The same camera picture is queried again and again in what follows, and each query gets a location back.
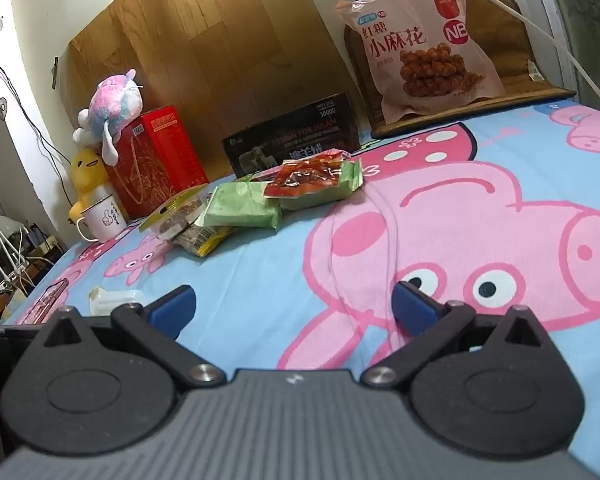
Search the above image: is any printed blanket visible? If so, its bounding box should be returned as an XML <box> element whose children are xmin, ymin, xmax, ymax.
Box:
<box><xmin>2</xmin><ymin>97</ymin><xmax>600</xmax><ymax>480</ymax></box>

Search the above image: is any black box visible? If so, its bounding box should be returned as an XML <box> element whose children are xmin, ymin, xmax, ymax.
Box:
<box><xmin>222</xmin><ymin>92</ymin><xmax>361</xmax><ymax>179</ymax></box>

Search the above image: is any large pink snack bag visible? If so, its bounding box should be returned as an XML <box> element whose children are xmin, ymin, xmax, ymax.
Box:
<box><xmin>336</xmin><ymin>0</ymin><xmax>506</xmax><ymax>124</ymax></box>

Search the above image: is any white mug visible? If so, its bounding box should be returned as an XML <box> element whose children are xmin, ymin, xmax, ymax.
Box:
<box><xmin>76</xmin><ymin>194</ymin><xmax>128</xmax><ymax>242</ymax></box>

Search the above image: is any white router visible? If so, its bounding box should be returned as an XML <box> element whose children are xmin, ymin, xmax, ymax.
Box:
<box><xmin>0</xmin><ymin>227</ymin><xmax>37</xmax><ymax>302</ymax></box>

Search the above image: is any frosted window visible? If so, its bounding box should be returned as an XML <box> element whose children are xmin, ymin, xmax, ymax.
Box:
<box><xmin>505</xmin><ymin>0</ymin><xmax>600</xmax><ymax>111</ymax></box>

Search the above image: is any green-edged nut packet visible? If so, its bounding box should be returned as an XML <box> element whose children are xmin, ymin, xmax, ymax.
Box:
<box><xmin>139</xmin><ymin>184</ymin><xmax>216</xmax><ymax>239</ymax></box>

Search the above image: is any yellow duck plush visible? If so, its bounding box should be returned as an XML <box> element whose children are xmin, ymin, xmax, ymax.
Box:
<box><xmin>68</xmin><ymin>146</ymin><xmax>116</xmax><ymax>224</ymax></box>

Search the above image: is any red box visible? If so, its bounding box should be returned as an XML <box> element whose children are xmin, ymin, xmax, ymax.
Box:
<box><xmin>102</xmin><ymin>105</ymin><xmax>210</xmax><ymax>220</ymax></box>

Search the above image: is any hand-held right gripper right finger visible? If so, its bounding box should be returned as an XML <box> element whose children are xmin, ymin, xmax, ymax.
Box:
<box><xmin>362</xmin><ymin>281</ymin><xmax>551</xmax><ymax>387</ymax></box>

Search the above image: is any white plastic piece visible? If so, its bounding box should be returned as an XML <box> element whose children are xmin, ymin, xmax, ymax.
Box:
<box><xmin>89</xmin><ymin>286</ymin><xmax>146</xmax><ymax>317</ymax></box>

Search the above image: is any yellow nut packet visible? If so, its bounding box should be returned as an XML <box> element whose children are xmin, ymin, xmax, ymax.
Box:
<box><xmin>172</xmin><ymin>224</ymin><xmax>236</xmax><ymax>258</ymax></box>

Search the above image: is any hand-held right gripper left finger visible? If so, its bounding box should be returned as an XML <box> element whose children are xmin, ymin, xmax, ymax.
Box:
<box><xmin>41</xmin><ymin>285</ymin><xmax>227</xmax><ymax>389</ymax></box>

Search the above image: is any red snack packet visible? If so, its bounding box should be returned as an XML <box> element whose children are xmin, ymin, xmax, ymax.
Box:
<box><xmin>264</xmin><ymin>150</ymin><xmax>354</xmax><ymax>200</ymax></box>

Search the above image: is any white rod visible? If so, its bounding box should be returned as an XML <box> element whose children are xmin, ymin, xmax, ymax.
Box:
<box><xmin>425</xmin><ymin>0</ymin><xmax>600</xmax><ymax>123</ymax></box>

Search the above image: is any pastel plush toy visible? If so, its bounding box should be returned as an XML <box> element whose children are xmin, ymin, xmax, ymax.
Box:
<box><xmin>72</xmin><ymin>71</ymin><xmax>144</xmax><ymax>167</ymax></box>

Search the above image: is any wooden board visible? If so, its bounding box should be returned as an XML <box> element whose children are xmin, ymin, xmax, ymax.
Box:
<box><xmin>55</xmin><ymin>0</ymin><xmax>371</xmax><ymax>186</ymax></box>

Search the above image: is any brown cushion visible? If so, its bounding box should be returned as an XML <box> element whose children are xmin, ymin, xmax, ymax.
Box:
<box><xmin>343</xmin><ymin>0</ymin><xmax>578</xmax><ymax>139</ymax></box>

